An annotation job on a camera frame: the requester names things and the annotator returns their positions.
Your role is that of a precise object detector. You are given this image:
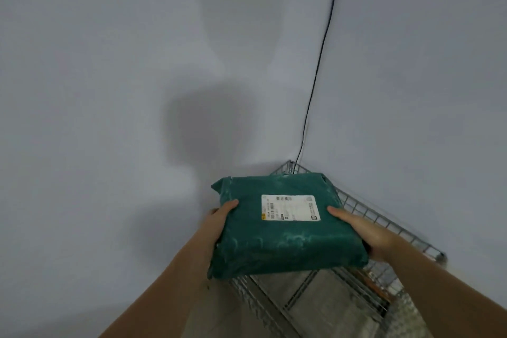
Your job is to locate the person's right hand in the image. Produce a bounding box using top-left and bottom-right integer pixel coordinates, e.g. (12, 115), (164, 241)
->
(327, 206), (398, 262)

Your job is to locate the person's left hand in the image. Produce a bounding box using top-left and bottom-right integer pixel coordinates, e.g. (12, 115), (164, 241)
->
(192, 199), (239, 267)

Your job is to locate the green plastic mailer parcel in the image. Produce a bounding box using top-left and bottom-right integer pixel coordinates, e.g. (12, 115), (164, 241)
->
(207, 172), (370, 280)

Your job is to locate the person's right forearm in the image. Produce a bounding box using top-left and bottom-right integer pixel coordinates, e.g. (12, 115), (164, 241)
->
(386, 237), (507, 338)

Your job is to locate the person's left forearm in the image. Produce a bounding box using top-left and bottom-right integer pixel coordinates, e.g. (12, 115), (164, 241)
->
(99, 245), (212, 338)

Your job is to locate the grey parcel in basket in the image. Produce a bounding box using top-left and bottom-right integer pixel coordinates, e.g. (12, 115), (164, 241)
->
(253, 268), (381, 338)

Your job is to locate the metal wire basket cart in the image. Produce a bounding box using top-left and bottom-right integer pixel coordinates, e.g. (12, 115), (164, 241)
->
(226, 160), (447, 338)

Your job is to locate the black wall cable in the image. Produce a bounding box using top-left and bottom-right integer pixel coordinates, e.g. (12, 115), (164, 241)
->
(294, 0), (344, 170)

